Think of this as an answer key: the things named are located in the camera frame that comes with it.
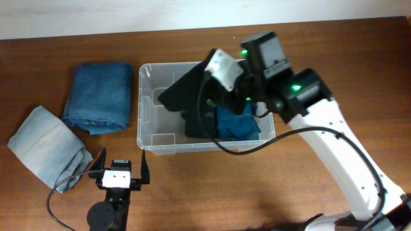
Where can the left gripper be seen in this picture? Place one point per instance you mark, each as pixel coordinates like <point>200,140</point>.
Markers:
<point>136,183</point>

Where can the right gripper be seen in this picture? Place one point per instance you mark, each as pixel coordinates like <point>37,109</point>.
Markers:
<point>230,99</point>

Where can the teal blue garment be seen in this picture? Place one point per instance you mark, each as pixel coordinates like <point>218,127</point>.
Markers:
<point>232,127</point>

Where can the large black garment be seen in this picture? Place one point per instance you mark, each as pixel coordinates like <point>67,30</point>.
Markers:
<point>182,95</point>

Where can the small black garment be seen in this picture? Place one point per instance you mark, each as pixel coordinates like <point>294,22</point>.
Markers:
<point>192,127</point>

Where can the light blue jeans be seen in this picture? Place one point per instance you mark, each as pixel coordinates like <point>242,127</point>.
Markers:
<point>49,149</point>

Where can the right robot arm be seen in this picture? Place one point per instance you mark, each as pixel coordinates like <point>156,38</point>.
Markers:
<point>305,104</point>

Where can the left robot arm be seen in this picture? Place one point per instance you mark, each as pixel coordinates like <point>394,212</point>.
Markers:
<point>111,214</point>

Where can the dark blue folded jeans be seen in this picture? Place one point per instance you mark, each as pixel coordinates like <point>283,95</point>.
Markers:
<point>100,97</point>

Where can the clear plastic storage bin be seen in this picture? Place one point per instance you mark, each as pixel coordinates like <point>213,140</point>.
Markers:
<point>158,130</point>

